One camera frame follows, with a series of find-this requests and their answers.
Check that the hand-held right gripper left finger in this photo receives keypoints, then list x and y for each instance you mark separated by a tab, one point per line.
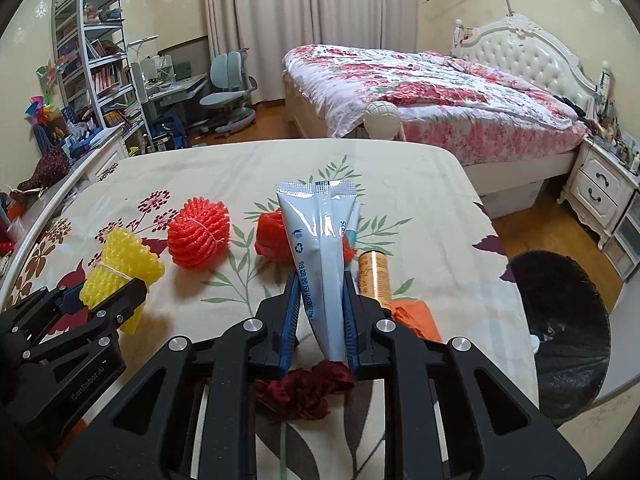
292	320

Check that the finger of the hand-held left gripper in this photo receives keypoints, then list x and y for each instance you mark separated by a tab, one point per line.
125	300
72	300

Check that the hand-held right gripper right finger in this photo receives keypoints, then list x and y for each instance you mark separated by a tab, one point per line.
352	325

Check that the yellow foam fruit net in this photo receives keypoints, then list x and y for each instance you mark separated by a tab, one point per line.
125	260

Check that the gold cylindrical bottle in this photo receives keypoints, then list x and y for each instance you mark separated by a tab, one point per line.
374	280

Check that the white and blue toothpaste tube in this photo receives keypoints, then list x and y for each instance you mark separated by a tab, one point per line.
320	260

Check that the red foam fruit net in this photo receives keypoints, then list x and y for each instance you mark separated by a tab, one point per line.
197	235

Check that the black trash bin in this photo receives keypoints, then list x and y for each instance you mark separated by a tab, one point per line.
570	310

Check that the red plastic bag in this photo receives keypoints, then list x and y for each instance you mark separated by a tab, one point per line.
270	240

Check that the teal and white pen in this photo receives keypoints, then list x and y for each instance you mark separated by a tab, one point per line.
353	225

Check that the dark red knitted cloth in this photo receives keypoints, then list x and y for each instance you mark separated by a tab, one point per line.
47	167

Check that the blue plastic basket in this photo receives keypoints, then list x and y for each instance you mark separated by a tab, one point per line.
52	135

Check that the blue bag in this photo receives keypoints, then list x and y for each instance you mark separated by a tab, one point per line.
167	132

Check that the colourful pinwheel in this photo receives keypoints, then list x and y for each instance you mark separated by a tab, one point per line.
42	110

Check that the white round bedpost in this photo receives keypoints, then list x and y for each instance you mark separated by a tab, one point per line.
382	117

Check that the grey study desk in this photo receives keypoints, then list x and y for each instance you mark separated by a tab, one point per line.
175	85

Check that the white bookshelf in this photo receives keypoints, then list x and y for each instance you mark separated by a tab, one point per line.
100	65

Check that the pink floral quilt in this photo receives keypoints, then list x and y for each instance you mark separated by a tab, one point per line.
425	90

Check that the grey-blue desk chair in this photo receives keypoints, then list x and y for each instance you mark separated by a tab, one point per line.
230	70

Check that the white desk lamp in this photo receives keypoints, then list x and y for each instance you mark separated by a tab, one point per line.
142	42

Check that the white nightstand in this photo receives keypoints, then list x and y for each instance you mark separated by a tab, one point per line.
595	185

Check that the clear plastic drawer unit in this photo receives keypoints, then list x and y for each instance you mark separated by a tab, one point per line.
625	245

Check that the beige curtain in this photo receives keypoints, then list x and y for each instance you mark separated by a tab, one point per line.
300	10

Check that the bed with floral quilt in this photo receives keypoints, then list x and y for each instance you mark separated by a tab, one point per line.
520	55

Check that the group of nightstand bottles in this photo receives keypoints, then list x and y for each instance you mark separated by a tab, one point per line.
615	135

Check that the white curved bed rail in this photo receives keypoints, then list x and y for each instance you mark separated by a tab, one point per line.
45	210

